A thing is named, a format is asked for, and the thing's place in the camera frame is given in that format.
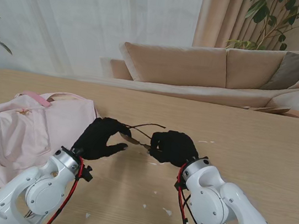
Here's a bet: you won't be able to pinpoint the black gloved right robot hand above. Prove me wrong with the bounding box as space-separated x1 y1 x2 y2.
146 127 203 171

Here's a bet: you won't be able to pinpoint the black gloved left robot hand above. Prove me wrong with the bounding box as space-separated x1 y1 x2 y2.
70 113 135 167

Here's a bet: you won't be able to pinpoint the dark sunglasses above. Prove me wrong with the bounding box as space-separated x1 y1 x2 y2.
117 118 167 151

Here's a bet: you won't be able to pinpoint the pale pink backpack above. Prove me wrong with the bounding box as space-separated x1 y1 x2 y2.
0 83 113 203

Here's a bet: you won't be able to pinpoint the beige sofa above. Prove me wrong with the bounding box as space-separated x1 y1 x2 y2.
95 19 299 122

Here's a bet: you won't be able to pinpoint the flat wooden tray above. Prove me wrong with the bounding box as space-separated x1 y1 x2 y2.
240 100 291 117

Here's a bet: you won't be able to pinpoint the white sheer curtain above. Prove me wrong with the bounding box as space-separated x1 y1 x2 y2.
0 0 205 96

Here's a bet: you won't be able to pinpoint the beige pleated curtain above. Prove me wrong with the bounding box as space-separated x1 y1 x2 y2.
191 0 294 60

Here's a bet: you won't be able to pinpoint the grey brown sofa cushion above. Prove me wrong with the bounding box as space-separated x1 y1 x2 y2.
260 47 299 95

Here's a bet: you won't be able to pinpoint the tall green leafy plant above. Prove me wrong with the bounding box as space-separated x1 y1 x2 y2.
225 0 299 58

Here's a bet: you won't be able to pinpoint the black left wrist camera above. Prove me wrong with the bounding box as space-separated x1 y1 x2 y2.
81 165 95 182

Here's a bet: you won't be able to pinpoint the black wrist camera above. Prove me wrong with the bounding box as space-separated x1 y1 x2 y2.
174 177 189 191
81 165 95 182

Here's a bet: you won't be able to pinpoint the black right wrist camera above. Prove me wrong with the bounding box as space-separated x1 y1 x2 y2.
174 177 189 191

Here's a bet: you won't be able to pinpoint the left arm red cable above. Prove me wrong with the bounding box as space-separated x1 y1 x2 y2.
39 151 87 224

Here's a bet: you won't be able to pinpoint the arm red cable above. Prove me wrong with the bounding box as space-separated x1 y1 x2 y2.
39 151 87 224
171 162 228 224

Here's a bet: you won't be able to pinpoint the right arm red cable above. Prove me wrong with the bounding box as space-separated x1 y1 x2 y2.
171 162 228 224

